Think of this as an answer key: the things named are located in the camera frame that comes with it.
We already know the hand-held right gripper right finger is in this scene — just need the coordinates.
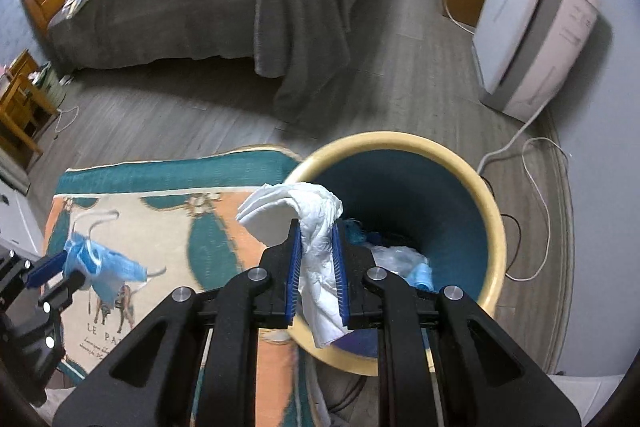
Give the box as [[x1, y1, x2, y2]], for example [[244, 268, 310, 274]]
[[330, 220, 581, 427]]

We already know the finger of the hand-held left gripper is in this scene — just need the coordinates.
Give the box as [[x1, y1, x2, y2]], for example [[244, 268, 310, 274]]
[[27, 252, 68, 289], [37, 271, 87, 314]]

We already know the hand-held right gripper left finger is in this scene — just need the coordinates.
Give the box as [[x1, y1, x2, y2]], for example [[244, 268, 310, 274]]
[[57, 219, 304, 427]]

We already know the white tissue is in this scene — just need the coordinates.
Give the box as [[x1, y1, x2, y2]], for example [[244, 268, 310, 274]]
[[236, 182, 346, 350]]

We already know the blue face mask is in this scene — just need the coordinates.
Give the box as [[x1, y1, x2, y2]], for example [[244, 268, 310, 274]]
[[62, 209, 168, 305], [405, 262, 436, 293]]

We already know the blue bin with yellow rim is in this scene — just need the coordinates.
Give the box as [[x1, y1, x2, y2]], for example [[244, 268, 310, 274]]
[[282, 132, 507, 378]]

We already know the white cabinet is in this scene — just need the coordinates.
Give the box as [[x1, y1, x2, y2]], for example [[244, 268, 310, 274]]
[[0, 174, 46, 258]]

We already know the clear plastic wrapper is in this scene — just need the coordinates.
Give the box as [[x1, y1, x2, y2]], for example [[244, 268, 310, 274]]
[[362, 242, 431, 278]]

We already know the printed teal orange cushion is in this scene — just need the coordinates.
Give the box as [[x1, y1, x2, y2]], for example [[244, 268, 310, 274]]
[[42, 146, 321, 427]]

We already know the wooden stool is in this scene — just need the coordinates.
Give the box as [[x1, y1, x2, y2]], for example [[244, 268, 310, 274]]
[[0, 74, 61, 168]]

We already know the green waste basket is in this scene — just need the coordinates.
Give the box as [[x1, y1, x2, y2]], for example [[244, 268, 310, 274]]
[[32, 62, 68, 108]]

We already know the wooden side table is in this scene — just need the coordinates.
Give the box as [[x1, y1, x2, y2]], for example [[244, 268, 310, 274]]
[[7, 49, 41, 78]]

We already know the bed with grey blanket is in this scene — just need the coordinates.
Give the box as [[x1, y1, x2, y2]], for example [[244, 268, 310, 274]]
[[47, 0, 391, 132]]

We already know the white air purifier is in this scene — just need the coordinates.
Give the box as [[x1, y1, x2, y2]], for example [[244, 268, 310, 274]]
[[472, 0, 606, 124]]

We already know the thin white floor cable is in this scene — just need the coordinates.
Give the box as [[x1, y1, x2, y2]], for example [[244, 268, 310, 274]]
[[52, 107, 80, 132]]

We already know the black floor cable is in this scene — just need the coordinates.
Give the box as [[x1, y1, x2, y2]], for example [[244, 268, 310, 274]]
[[500, 213, 523, 275]]

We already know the white power cable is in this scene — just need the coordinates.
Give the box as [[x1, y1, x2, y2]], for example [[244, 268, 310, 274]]
[[475, 99, 571, 283]]

